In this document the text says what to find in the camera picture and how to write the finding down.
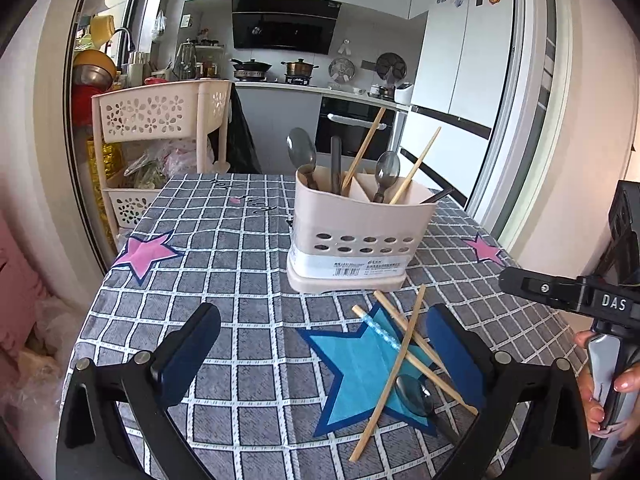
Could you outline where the blue patterned bamboo chopstick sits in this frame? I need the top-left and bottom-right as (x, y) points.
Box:
(352, 306), (400, 351)

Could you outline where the dark handled clear spoon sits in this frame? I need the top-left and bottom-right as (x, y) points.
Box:
(286, 128), (319, 191)

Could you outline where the right human hand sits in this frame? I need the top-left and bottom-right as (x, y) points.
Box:
(572, 329), (640, 442)

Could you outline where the clear grey plastic spoon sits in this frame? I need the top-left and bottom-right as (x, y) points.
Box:
(395, 374), (460, 445)

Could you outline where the plain bamboo chopstick lower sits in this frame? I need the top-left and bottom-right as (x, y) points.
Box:
(406, 351), (478, 415)

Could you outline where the plain bamboo chopstick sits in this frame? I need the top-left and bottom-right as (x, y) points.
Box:
(406, 351), (478, 415)
(373, 289), (449, 376)

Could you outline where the plain bamboo chopstick crossing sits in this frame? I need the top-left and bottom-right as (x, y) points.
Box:
(349, 285), (426, 463)

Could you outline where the plain bamboo chopstick upper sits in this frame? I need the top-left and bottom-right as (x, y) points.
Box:
(373, 289), (449, 376)

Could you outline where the grey checkered star tablecloth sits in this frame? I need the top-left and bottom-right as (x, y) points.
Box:
(70, 174), (586, 479)

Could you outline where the chopstick in holder right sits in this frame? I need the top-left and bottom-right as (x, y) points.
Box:
(390, 127), (442, 205)

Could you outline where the chopstick in holder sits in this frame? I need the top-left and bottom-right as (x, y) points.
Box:
(390, 127), (442, 205)
(341, 107), (386, 194)

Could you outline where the grey spoon in holder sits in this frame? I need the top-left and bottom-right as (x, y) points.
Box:
(373, 151), (400, 203)

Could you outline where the beige plastic utensil holder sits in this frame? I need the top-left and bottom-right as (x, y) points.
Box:
(286, 167), (436, 294)

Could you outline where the white refrigerator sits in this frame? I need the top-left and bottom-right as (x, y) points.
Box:
(400, 0), (514, 205)

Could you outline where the chopstick in holder left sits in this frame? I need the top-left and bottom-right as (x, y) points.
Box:
(341, 107), (386, 194)

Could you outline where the built-in black oven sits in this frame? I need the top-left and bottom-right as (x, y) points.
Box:
(314, 96), (397, 160)

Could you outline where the beige perforated storage rack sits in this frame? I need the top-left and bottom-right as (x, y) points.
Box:
(92, 78), (232, 238)

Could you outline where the copper cooking pot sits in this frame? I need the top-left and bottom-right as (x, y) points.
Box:
(282, 58), (318, 78)

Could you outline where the black wok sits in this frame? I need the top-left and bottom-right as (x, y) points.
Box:
(230, 58), (271, 81)

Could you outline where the black range hood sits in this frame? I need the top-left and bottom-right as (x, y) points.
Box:
(231, 0), (342, 54)

